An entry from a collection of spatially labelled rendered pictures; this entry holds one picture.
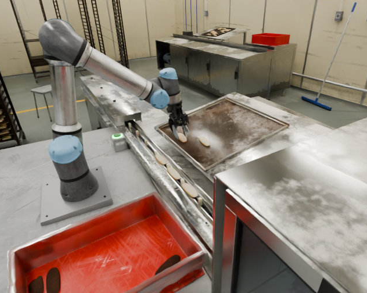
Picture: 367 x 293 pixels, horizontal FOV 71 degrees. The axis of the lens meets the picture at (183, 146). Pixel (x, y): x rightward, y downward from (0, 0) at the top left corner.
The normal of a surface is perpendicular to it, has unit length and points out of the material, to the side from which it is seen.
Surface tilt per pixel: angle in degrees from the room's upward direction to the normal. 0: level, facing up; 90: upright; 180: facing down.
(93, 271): 0
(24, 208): 0
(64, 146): 8
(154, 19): 90
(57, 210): 3
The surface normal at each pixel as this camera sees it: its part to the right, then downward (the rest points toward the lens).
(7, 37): 0.48, 0.41
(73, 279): -0.04, -0.87
